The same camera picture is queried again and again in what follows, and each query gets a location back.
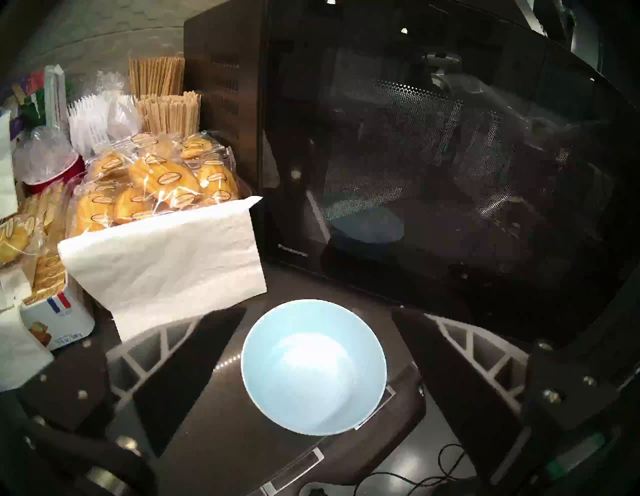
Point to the clear bag of madeleines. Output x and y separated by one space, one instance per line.
160 180
15 235

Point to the white plastic forks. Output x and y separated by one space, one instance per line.
90 125

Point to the colourful sachet packets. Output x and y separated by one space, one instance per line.
50 95

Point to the biscuit box with French flag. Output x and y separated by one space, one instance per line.
60 320

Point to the light blue bowl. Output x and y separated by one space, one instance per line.
310 370

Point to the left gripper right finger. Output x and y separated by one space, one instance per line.
465 390

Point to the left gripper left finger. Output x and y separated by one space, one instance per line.
190 360

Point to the wooden stir stick bundle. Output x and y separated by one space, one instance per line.
155 75
167 115

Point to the white paper napkin on basket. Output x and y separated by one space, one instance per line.
165 265

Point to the red cup with plastic wrap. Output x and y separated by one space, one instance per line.
45 155

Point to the black glass microwave door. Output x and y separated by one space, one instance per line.
450 175

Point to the black Panasonic microwave body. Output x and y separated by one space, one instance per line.
225 100

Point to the large white paper napkin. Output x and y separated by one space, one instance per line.
6 170

